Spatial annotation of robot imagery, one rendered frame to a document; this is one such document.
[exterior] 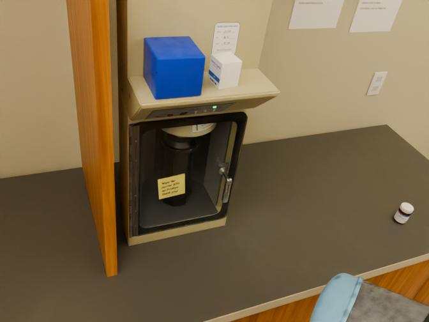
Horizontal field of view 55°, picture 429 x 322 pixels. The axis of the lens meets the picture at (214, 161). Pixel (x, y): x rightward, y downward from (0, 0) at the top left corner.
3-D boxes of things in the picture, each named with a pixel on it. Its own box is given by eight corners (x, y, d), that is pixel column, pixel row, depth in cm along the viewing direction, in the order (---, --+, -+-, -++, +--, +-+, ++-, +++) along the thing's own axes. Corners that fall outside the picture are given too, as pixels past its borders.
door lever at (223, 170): (223, 190, 122) (214, 191, 121) (227, 166, 116) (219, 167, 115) (230, 202, 118) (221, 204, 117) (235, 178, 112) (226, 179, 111)
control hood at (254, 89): (126, 115, 94) (126, 76, 88) (251, 103, 106) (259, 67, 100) (138, 144, 87) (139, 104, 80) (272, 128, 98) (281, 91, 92)
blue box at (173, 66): (142, 76, 89) (143, 36, 83) (186, 73, 93) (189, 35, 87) (154, 100, 82) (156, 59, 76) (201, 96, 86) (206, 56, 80)
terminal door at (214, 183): (131, 235, 121) (131, 122, 96) (225, 216, 132) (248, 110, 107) (131, 237, 120) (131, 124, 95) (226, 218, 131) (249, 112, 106)
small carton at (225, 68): (207, 78, 92) (210, 53, 88) (226, 75, 94) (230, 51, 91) (218, 89, 89) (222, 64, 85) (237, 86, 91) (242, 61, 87)
